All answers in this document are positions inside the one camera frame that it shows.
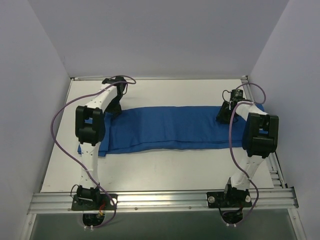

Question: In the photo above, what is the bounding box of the blue surgical drape cloth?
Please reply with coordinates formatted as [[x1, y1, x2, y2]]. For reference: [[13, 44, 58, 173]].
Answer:
[[76, 104, 266, 158]]

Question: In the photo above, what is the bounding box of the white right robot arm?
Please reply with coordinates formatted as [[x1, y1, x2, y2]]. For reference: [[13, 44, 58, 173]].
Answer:
[[216, 101, 279, 207]]

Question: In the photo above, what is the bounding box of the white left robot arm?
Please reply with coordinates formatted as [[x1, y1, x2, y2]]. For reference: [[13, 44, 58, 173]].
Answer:
[[75, 75, 127, 210]]

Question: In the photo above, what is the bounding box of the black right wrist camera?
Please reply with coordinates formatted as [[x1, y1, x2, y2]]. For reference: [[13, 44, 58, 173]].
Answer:
[[229, 89, 245, 102]]

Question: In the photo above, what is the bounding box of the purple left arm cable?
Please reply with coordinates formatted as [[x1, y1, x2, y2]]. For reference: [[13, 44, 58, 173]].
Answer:
[[50, 75, 137, 230]]

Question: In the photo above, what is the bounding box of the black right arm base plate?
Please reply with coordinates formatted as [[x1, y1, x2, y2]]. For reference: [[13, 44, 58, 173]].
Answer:
[[206, 190, 253, 209]]

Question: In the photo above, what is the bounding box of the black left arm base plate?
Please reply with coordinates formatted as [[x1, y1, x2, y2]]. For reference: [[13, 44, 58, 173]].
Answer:
[[71, 193, 118, 211]]

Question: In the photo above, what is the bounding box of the aluminium front frame rail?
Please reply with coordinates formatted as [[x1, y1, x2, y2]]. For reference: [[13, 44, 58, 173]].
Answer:
[[27, 188, 299, 214]]

